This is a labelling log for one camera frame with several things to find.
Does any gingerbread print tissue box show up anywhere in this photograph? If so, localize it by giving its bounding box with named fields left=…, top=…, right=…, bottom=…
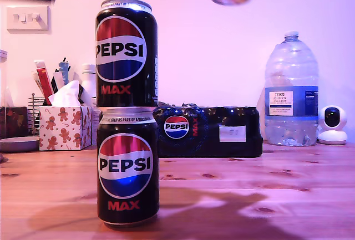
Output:
left=38, top=105, right=92, bottom=151

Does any white sachet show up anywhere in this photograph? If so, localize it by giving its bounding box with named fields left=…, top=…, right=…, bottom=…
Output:
left=52, top=69, right=66, bottom=93

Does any white bottle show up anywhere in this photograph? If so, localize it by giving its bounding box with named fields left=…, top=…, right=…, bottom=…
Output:
left=81, top=64, right=97, bottom=107

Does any beige sachet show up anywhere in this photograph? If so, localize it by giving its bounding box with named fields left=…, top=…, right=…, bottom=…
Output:
left=31, top=70, right=45, bottom=96

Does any black Pepsi Max multipack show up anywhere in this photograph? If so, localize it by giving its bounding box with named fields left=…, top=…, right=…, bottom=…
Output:
left=154, top=101, right=263, bottom=158

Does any wire sachet holder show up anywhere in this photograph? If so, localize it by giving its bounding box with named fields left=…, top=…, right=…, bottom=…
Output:
left=27, top=93, right=47, bottom=136

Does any white wall switch plate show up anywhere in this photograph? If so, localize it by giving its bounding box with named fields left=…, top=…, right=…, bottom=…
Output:
left=6, top=6, right=51, bottom=34

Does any white tissue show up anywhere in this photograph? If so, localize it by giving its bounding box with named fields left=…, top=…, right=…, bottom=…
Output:
left=48, top=80, right=82, bottom=107

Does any white printed carton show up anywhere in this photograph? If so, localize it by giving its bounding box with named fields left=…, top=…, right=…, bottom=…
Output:
left=91, top=106, right=98, bottom=145

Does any dark wooden box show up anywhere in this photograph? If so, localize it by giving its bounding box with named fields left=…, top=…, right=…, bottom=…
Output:
left=5, top=106, right=29, bottom=138

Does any large clear water bottle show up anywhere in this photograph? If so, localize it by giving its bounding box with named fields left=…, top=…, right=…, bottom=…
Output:
left=263, top=31, right=319, bottom=147

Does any small white round camera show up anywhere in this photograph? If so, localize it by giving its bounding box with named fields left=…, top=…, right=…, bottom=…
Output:
left=317, top=105, right=348, bottom=145

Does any blue sachet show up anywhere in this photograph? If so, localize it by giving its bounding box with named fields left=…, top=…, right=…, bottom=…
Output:
left=57, top=58, right=70, bottom=84

